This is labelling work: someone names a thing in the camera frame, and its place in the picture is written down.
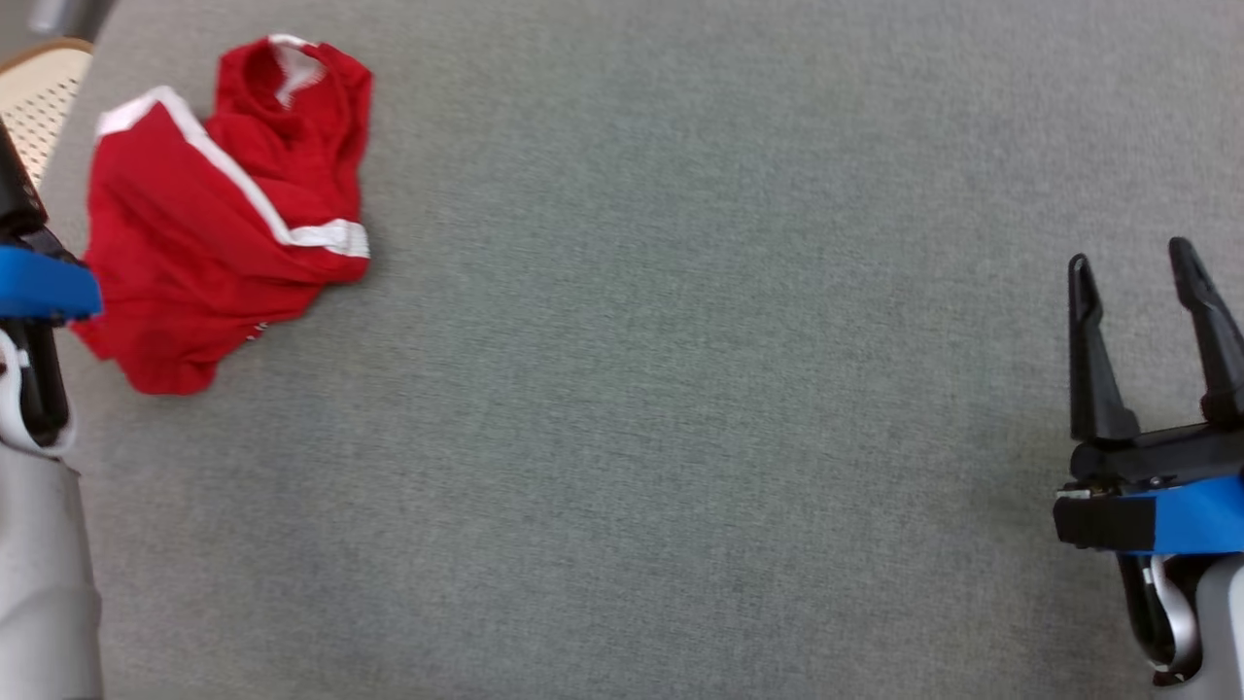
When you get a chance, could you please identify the black blue-banded left gripper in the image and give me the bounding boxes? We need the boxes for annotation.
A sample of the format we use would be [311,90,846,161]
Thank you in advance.
[0,117,105,327]

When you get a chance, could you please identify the black blue-banded right gripper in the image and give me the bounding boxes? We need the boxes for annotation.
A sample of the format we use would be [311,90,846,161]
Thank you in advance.
[1053,236,1244,557]

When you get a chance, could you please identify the red shorts with white stripe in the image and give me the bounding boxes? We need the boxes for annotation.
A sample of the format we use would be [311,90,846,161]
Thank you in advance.
[70,34,375,397]

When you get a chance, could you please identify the cane seat wooden chair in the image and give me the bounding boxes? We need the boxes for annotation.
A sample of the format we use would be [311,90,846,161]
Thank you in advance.
[0,37,95,191]

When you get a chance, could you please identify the grey fabric padded surface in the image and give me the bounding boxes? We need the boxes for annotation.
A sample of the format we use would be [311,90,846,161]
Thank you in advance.
[39,0,1244,700]

